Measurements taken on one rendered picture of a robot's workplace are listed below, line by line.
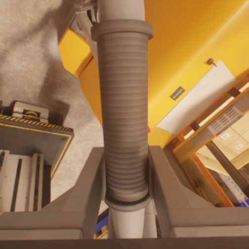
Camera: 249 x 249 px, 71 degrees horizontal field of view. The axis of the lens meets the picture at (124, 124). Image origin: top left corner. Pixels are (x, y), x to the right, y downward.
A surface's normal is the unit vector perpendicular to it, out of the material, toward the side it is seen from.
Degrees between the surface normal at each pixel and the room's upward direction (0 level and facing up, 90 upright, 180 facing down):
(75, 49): 22
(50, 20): 0
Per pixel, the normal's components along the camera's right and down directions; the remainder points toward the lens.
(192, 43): -0.31, 0.24
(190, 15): -0.61, -0.12
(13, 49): 0.29, 0.66
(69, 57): 0.00, 0.50
